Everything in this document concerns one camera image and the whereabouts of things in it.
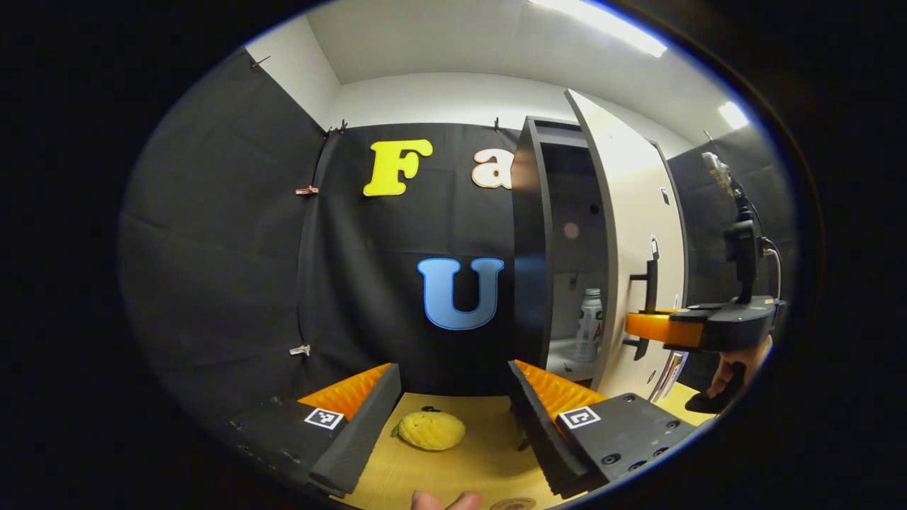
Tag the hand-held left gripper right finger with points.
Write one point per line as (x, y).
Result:
(542, 432)

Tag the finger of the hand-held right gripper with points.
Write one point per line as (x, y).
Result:
(666, 329)

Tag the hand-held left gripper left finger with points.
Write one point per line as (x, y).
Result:
(361, 439)

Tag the round wooden coaster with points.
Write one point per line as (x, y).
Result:
(514, 504)

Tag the white plastic bottle green label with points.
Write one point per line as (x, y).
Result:
(588, 333)

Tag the dark grey cabinet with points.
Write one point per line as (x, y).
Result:
(531, 283)

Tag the white pink book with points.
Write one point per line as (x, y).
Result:
(669, 375)

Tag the yellow toy lemon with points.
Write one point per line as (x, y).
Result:
(431, 431)

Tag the white clip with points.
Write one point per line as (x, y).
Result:
(300, 350)

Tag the small ceiling light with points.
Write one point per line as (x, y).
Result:
(733, 115)

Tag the black backdrop cloth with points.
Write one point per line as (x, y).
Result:
(212, 248)

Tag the red clip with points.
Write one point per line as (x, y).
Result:
(307, 190)

